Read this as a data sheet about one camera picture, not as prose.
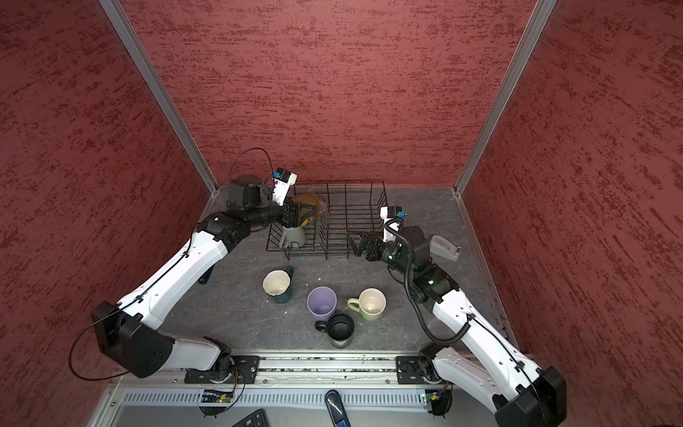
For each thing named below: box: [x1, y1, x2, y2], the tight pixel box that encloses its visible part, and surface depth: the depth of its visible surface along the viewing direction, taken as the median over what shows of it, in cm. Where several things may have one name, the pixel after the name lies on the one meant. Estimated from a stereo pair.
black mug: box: [313, 313, 355, 349], surface depth 79 cm
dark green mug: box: [262, 265, 295, 304], surface depth 84 cm
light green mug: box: [347, 287, 387, 322], surface depth 81 cm
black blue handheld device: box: [324, 389, 352, 427], surface depth 66 cm
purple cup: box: [305, 286, 338, 323], surface depth 79 cm
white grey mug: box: [279, 225, 306, 250], surface depth 95 cm
